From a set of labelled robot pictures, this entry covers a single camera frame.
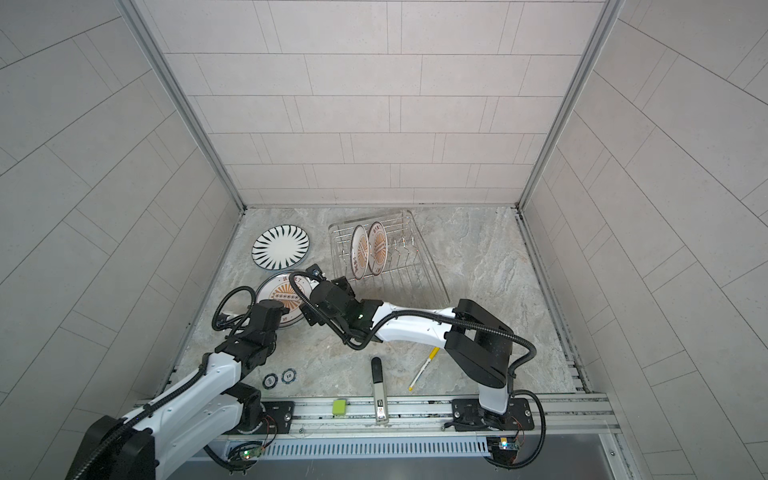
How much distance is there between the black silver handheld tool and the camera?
27.9 inches

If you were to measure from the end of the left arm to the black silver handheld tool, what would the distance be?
0.25 m

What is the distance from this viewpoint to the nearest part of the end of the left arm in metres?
0.61
